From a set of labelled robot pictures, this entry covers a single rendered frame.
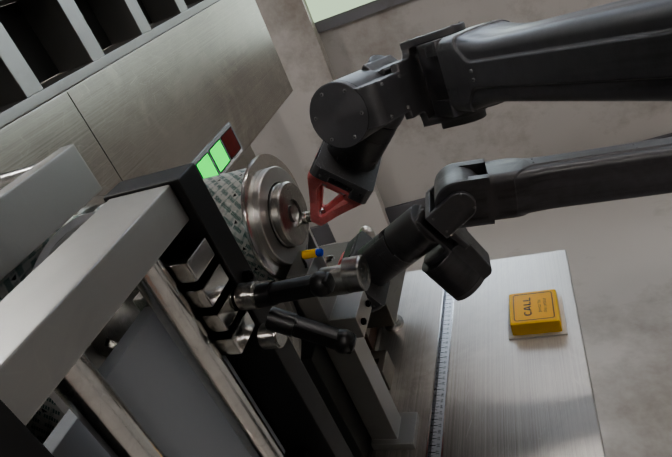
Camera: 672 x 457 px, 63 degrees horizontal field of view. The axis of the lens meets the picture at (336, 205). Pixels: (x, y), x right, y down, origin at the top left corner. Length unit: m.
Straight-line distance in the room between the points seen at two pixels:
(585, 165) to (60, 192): 0.51
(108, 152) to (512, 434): 0.70
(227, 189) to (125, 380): 0.36
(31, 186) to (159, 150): 0.67
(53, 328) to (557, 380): 0.69
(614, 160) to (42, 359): 0.57
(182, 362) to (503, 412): 0.55
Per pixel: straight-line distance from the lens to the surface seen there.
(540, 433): 0.77
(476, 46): 0.42
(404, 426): 0.80
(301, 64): 2.55
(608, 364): 2.04
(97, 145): 0.91
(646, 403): 1.94
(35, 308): 0.23
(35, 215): 0.35
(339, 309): 0.64
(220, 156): 1.15
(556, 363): 0.84
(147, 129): 1.01
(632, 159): 0.66
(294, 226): 0.62
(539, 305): 0.89
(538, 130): 2.79
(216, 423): 0.34
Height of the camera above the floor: 1.52
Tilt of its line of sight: 27 degrees down
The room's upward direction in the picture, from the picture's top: 23 degrees counter-clockwise
